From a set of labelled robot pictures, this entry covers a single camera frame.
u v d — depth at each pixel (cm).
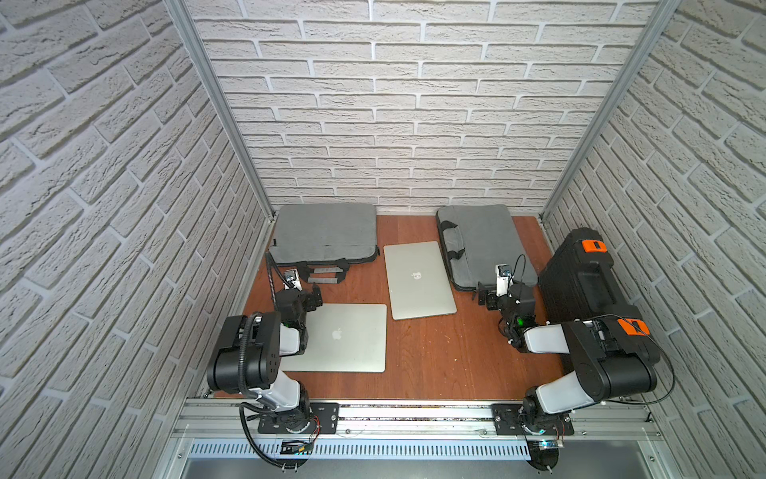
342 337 87
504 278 81
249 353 45
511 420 74
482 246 109
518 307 71
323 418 74
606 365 45
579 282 75
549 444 71
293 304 71
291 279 80
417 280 100
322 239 109
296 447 71
